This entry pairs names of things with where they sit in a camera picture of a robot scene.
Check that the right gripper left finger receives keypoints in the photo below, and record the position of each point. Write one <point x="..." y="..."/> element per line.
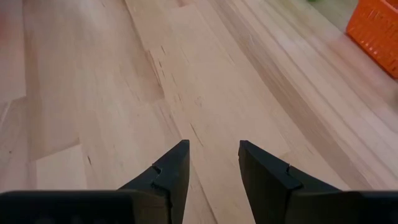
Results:
<point x="168" y="183"/>

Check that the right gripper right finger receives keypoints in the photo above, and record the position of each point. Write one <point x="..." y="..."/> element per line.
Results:
<point x="264" y="186"/>

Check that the orange plastic bin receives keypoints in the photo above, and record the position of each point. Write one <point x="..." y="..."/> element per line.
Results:
<point x="376" y="31"/>

